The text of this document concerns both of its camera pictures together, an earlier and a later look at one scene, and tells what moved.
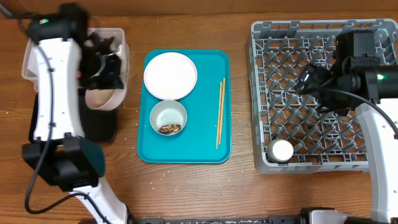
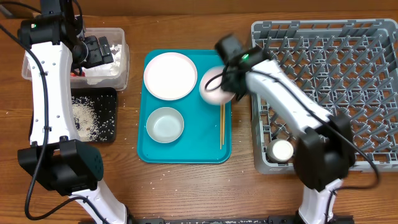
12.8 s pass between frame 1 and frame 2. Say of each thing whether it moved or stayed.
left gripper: moved
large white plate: stayed
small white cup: stayed
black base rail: stayed
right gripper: moved
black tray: stayed
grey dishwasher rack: stayed
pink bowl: moved
